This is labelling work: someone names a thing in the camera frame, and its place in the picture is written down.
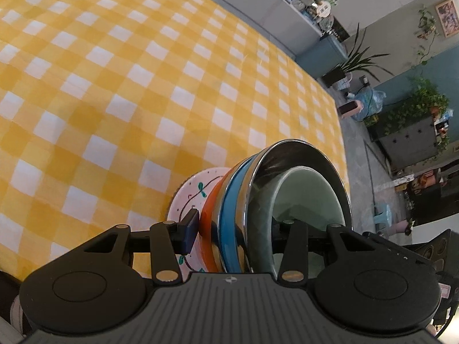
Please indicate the cluttered dark shelf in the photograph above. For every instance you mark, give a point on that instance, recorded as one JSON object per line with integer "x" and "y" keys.
{"x": 430, "y": 193}

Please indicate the green ceramic bowl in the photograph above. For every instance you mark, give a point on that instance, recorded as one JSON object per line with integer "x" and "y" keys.
{"x": 304, "y": 193}

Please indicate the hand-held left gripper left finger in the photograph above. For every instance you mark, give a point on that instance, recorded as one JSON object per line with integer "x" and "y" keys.
{"x": 190, "y": 229}

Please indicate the yellow checked tablecloth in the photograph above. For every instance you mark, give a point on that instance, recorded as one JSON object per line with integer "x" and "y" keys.
{"x": 107, "y": 96}

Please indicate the blue plastic bag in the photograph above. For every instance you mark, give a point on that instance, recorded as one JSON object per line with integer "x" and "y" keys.
{"x": 371, "y": 102}

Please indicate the white painted plate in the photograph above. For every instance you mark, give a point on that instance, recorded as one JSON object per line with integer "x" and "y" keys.
{"x": 186, "y": 193}

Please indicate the bushy green plant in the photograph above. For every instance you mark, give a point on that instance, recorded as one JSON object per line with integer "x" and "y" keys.
{"x": 426, "y": 96}

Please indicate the blue plastic stool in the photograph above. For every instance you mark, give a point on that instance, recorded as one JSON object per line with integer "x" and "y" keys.
{"x": 383, "y": 215}

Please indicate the blue-grey trash bin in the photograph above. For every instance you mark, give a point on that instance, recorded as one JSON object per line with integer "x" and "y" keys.
{"x": 322, "y": 53}

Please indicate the woven basket bag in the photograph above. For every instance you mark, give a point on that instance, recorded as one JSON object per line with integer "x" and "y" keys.
{"x": 343, "y": 82}

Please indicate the hanging vine plant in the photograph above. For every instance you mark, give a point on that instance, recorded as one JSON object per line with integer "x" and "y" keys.
{"x": 426, "y": 18}

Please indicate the black cabinet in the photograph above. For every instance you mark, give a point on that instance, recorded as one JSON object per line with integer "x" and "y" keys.
{"x": 408, "y": 143}

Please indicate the white hand fan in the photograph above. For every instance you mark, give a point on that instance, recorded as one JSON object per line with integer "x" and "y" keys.
{"x": 323, "y": 8}

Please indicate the orange steel bowl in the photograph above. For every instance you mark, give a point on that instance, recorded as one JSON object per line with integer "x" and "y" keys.
{"x": 209, "y": 222}

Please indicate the round patterned fan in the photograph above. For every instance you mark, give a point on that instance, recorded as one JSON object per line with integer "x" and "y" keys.
{"x": 326, "y": 23}

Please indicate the framed wall picture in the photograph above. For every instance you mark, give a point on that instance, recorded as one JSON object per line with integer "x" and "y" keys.
{"x": 448, "y": 18}

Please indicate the potted plant in black pot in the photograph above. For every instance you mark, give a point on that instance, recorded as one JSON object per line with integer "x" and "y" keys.
{"x": 331, "y": 77}

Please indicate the blue steel bowl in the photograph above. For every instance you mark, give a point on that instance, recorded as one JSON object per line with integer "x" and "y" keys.
{"x": 231, "y": 229}

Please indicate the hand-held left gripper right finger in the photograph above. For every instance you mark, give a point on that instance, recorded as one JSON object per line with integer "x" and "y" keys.
{"x": 296, "y": 247}

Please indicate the pink space heater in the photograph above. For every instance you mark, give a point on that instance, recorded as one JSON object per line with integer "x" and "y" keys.
{"x": 348, "y": 108}

